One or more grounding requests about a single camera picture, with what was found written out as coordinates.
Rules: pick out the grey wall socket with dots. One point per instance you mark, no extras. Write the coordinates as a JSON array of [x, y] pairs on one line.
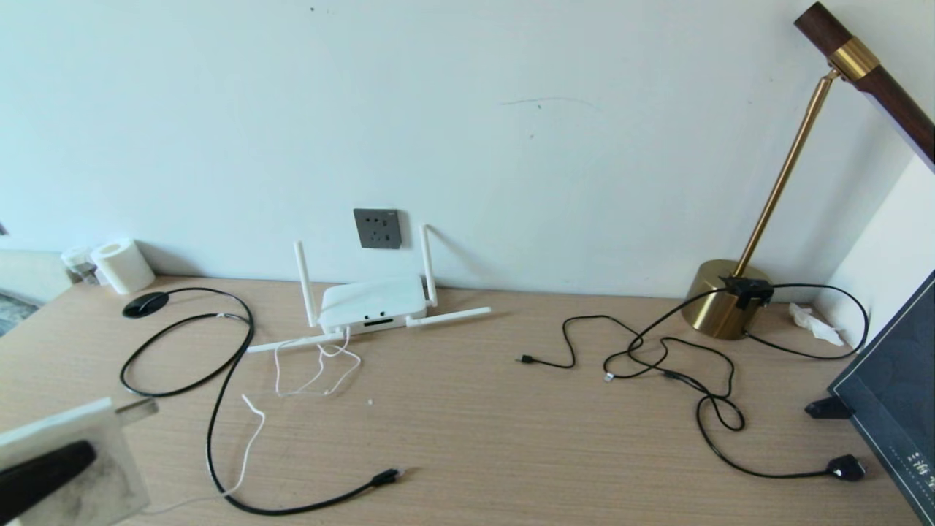
[[377, 229]]

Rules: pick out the dark blue framed board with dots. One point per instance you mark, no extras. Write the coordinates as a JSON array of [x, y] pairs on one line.
[[895, 380]]

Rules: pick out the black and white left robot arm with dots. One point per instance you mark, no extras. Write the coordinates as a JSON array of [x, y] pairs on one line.
[[66, 467]]

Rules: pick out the white router with four antennas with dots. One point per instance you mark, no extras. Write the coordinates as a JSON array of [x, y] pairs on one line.
[[372, 303]]

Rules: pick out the black oval desk grommet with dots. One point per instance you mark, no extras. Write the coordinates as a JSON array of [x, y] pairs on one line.
[[145, 305]]

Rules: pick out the small clear jar white lid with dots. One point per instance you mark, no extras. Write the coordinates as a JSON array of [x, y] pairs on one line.
[[78, 261]]

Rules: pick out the crumpled white tissue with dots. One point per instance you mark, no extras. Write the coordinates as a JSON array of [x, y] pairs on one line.
[[811, 320]]

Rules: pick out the white toilet paper roll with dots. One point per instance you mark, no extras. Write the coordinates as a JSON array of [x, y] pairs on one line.
[[123, 266]]

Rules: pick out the grey patterned cloth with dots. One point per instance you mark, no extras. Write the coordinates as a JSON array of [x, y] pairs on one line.
[[14, 310]]

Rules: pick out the black junction box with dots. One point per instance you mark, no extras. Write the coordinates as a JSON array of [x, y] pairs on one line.
[[746, 290]]

